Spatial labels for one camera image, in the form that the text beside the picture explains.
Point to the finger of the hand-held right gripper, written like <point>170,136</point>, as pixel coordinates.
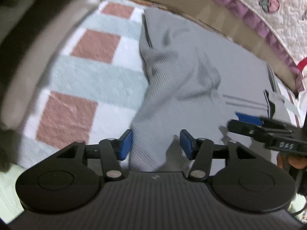
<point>248,119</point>
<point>239,127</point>

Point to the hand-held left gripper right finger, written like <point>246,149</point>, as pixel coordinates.
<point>186,143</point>

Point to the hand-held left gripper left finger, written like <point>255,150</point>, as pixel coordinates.
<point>126,145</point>

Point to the grey ribbed garment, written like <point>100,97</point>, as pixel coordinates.
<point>191,64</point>

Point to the stack of folded clothes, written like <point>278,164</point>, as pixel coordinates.
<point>36,40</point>

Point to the person's right hand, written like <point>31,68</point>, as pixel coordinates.
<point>298,163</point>

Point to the pink checkered rug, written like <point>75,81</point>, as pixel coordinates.
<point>96,76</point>

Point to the white bear print quilt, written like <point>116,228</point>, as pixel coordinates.
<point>287,28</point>

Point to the light green cloth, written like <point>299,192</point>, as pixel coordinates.
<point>7,191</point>

